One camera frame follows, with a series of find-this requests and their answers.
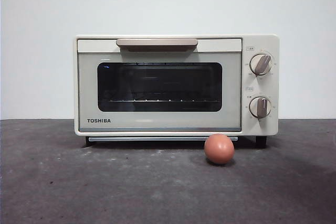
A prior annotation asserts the cream knob with upright pointer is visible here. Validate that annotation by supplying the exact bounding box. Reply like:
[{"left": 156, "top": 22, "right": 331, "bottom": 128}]
[{"left": 249, "top": 95, "right": 272, "bottom": 121}]

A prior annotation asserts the cream knob with slanted pointer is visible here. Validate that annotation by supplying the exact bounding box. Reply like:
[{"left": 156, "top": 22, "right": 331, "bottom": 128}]
[{"left": 249, "top": 54, "right": 273, "bottom": 76}]

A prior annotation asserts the beige oven door handle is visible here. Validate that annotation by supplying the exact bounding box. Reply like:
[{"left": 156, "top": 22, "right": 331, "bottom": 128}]
[{"left": 116, "top": 38, "right": 198, "bottom": 52}]

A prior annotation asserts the silver crumb tray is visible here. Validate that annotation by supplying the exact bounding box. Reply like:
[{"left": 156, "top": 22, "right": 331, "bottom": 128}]
[{"left": 88, "top": 136, "right": 239, "bottom": 142}]

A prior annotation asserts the brown egg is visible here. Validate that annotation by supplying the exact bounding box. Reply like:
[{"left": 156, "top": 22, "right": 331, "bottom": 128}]
[{"left": 204, "top": 133, "right": 235, "bottom": 165}]

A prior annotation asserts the cream Toshiba toaster oven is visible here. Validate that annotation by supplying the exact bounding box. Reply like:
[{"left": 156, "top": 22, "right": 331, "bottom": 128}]
[{"left": 73, "top": 34, "right": 280, "bottom": 148}]

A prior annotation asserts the metal wire oven rack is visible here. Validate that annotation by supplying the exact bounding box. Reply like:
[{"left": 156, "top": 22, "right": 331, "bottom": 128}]
[{"left": 108, "top": 98, "right": 222, "bottom": 103}]

